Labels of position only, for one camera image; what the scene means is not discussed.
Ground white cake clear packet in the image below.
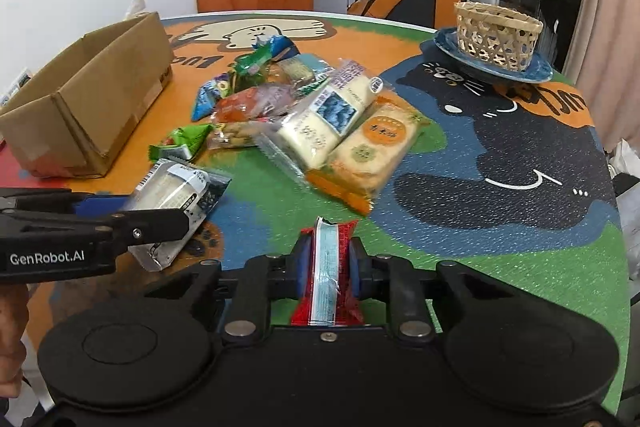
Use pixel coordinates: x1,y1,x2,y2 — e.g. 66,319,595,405
122,158,231,272

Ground red small snack packet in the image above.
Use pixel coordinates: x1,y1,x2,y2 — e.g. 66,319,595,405
290,217,363,327

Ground bright green plum packet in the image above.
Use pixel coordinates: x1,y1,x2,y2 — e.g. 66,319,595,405
148,124,213,161

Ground orange rice cracker packet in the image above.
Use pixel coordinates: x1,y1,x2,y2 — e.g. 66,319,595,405
305,90,431,216

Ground long white bread packet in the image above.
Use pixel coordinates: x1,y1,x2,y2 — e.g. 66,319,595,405
255,60,394,187

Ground blue snack packet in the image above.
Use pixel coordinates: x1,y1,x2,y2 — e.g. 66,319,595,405
253,35,299,62
191,72,233,121

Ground orange red snack packet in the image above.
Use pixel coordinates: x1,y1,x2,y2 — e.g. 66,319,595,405
211,83,302,126

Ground light blue cracker packet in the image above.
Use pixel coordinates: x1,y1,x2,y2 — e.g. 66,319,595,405
277,53,333,98

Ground purple bread packet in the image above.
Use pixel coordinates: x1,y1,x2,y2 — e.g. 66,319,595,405
206,117,278,150

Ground dark green snack packet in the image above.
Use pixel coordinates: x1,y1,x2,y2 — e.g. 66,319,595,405
232,41,272,93

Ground person left hand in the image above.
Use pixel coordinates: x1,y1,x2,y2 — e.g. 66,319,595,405
0,284,29,398

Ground cardboard box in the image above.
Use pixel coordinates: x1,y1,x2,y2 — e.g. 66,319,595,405
1,13,174,178

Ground colourful cat table mat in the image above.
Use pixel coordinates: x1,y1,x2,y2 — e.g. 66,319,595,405
1,12,626,426

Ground tissue pack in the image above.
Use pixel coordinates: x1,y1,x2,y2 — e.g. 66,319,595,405
124,0,148,20

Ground blue plate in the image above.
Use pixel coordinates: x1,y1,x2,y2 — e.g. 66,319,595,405
433,27,553,84

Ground white plastic bag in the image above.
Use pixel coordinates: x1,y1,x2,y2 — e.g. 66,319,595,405
608,140,640,281

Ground woven bamboo basket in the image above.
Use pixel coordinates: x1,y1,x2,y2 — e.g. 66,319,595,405
454,2,544,60

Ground pink curtain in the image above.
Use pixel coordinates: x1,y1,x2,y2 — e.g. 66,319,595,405
563,0,639,150

